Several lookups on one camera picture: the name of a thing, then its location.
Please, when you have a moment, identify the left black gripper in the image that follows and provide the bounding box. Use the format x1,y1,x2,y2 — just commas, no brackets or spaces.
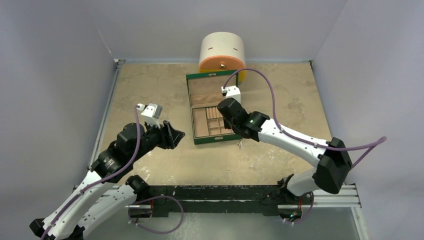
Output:
130,117,184,162

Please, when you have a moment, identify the green jewelry tray insert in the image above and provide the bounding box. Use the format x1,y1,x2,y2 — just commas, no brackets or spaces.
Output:
191,106,234,140

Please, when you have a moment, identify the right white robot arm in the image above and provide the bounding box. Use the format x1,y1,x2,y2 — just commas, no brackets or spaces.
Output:
217,97,352,204

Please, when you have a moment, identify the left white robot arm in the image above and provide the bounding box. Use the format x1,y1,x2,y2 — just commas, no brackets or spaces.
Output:
29,120,185,240

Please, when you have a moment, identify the green jewelry box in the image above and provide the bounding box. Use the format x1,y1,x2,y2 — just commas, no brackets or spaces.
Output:
185,70,241,145

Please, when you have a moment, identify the white orange round drawer box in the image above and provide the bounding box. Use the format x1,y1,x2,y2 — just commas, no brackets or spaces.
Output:
198,31,246,73

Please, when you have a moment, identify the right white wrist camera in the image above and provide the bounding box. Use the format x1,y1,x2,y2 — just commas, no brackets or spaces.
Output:
221,85,241,103

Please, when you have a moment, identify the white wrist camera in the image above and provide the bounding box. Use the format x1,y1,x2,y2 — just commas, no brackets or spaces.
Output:
135,103,163,129
221,85,241,103

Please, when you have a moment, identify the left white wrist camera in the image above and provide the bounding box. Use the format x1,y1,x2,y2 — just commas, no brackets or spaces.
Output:
135,103,163,129

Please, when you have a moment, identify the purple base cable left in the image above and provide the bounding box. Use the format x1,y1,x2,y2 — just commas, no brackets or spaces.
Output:
127,195,184,235

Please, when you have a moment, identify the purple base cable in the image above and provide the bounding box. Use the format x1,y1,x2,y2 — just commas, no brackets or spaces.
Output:
282,195,316,226
127,195,184,235

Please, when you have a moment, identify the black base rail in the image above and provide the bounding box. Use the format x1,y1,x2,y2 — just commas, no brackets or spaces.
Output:
135,184,313,218

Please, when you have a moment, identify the aluminium frame rail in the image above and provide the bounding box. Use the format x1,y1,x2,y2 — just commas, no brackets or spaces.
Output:
88,58,126,169

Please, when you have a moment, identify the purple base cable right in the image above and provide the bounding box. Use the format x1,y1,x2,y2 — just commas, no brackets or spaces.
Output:
282,195,316,226

